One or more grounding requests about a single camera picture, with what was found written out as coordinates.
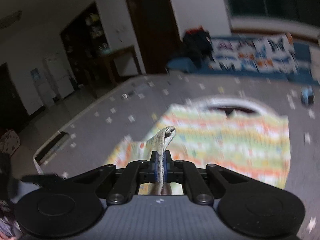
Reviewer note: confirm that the white water dispenser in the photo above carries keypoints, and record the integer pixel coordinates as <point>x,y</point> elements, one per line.
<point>41,87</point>

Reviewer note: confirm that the striped cartoon print shirt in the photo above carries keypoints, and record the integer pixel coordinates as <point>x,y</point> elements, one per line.
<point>225,142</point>

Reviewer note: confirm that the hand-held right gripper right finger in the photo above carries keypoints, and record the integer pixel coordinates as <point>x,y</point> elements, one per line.
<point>169,168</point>

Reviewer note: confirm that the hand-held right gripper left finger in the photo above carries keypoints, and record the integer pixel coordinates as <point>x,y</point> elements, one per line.
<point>153,166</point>

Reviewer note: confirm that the blue smartwatch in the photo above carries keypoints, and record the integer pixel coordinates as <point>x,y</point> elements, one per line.
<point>307,96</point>

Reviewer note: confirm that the dark brown door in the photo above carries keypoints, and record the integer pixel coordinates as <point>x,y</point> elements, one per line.
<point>152,25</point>

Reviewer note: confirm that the black and red bag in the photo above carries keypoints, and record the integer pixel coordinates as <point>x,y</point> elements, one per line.
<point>197,45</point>

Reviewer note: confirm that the blue sofa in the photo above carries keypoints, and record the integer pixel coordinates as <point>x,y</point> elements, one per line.
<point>185,63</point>

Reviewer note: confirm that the polka dot bag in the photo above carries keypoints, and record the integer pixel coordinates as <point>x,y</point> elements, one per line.
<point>8,141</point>

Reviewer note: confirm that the white refrigerator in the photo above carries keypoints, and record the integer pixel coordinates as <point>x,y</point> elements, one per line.
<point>58,77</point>

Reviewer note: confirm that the dark wooden cabinet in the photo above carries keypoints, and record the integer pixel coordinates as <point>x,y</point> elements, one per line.
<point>85,45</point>

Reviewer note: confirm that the butterfly print pillow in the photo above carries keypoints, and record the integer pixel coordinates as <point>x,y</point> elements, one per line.
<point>255,53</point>

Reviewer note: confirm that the brown wooden side table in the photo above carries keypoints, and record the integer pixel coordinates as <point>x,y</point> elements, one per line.
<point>120,60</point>

